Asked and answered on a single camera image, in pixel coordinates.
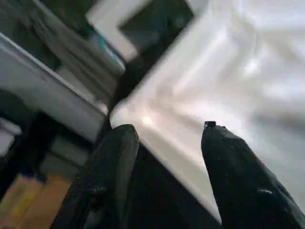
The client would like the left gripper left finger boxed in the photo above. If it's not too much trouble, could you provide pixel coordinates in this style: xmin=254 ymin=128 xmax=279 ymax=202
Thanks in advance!
xmin=51 ymin=123 xmax=140 ymax=229

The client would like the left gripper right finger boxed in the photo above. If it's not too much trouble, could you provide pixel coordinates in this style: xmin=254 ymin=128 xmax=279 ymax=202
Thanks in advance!
xmin=201 ymin=120 xmax=305 ymax=229

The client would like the white plastic table top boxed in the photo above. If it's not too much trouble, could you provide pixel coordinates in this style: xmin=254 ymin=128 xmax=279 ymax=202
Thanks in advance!
xmin=109 ymin=0 xmax=305 ymax=225

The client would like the black work mat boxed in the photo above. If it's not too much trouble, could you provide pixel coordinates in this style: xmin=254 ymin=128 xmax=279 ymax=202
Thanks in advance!
xmin=109 ymin=57 xmax=224 ymax=229

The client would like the grey curtain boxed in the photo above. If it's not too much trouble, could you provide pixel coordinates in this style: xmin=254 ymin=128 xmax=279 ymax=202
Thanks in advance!
xmin=28 ymin=9 xmax=126 ymax=96

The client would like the white glass-door cabinet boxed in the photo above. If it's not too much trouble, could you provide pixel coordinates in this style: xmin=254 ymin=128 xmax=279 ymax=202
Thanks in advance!
xmin=85 ymin=0 xmax=210 ymax=62

